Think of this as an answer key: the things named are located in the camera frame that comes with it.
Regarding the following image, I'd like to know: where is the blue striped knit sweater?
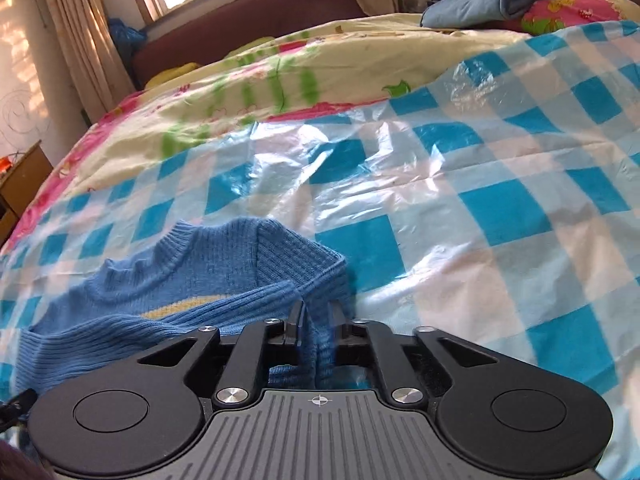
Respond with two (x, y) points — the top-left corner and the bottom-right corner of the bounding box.
(14, 218), (349, 393)

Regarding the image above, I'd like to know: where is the blue checkered plastic sheet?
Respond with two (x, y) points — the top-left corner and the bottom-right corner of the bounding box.
(1, 22), (639, 479)

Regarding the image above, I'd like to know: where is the wooden side cabinet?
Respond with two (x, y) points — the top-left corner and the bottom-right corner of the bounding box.
(1, 142), (53, 245)

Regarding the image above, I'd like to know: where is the orange item on cabinet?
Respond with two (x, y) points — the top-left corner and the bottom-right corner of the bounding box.
(0, 156), (12, 172)

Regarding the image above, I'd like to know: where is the floral pink green quilt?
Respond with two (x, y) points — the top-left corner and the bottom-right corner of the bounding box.
(4, 0), (639, 250)

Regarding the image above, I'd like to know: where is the left beige curtain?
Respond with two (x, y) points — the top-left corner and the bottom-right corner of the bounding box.
(46, 0), (134, 122)

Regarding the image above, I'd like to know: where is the dark red headboard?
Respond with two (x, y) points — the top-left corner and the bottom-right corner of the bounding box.
(131, 0), (364, 86)

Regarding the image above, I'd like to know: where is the blue bag by headboard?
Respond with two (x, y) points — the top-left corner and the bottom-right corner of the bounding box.
(107, 18), (148, 68)

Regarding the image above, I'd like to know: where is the folded light blue cloth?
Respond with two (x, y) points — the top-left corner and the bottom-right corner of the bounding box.
(420, 0), (538, 29)

